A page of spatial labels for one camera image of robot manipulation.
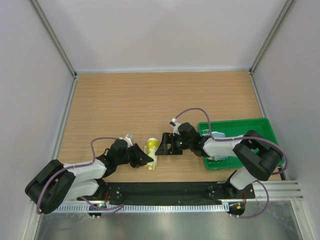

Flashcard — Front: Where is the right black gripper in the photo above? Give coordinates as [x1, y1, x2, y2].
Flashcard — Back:
[155, 132, 193, 155]

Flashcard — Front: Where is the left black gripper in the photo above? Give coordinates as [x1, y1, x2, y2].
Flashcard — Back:
[115, 142, 153, 168]

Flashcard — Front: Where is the yellow green printed towel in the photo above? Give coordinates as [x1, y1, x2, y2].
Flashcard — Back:
[144, 138, 160, 170]

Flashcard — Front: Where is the blue polka dot towel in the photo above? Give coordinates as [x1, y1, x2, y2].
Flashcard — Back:
[208, 131, 228, 162]

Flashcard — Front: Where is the green plastic tray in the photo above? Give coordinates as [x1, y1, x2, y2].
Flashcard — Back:
[204, 118, 278, 170]

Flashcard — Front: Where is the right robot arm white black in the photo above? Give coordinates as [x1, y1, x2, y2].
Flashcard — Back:
[155, 122, 285, 198]

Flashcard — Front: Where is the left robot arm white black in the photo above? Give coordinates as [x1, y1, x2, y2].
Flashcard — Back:
[24, 134, 154, 215]

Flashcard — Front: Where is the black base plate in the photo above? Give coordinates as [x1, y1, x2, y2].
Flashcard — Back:
[84, 181, 256, 206]

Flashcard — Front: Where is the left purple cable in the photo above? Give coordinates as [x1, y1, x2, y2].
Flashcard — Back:
[36, 136, 126, 218]

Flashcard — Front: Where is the perforated metal cable rail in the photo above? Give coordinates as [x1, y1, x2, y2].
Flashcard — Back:
[53, 202, 229, 214]

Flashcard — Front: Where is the left aluminium frame post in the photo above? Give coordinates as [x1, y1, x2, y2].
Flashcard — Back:
[28, 0, 77, 79]

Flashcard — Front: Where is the aluminium frame post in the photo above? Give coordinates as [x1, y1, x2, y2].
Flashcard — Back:
[28, 0, 77, 79]
[249, 0, 297, 75]

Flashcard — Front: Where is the right aluminium frame post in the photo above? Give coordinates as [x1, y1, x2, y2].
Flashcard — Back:
[249, 0, 297, 75]

